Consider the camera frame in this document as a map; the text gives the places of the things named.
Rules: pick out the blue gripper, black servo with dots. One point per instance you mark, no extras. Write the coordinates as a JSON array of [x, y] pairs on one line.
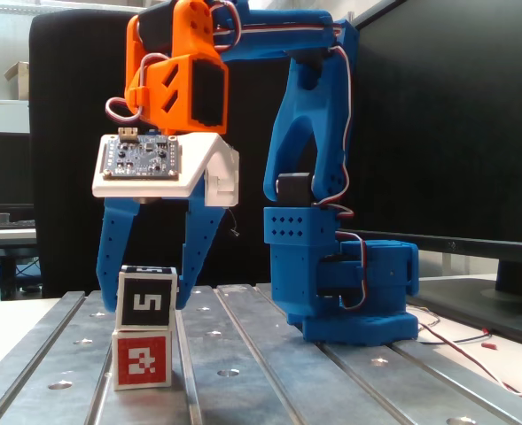
[[118, 230]]

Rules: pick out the black cube with white five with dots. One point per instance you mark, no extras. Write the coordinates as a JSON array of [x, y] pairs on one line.
[[147, 301]]

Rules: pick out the red cube with white marker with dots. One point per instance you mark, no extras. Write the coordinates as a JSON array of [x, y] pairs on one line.
[[141, 360]]

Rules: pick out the white background desk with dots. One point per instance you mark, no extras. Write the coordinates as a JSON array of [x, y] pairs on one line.
[[3, 237]]

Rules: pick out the black keyboard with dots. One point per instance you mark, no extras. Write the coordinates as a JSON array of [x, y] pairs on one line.
[[3, 224]]

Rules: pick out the small black background monitor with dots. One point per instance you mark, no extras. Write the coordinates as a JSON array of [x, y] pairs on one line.
[[5, 168]]

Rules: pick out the white cabinet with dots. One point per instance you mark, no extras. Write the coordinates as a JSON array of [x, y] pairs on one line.
[[5, 116]]

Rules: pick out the brown cardboard box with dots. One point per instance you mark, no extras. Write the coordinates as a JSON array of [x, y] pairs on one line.
[[19, 79]]

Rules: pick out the large black computer monitor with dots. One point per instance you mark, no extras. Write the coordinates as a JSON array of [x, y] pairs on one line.
[[464, 110]]

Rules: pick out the small red connector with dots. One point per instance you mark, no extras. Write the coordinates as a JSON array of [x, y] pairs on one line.
[[490, 345]]

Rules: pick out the slotted metal base plate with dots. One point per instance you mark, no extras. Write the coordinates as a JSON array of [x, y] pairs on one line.
[[265, 389]]

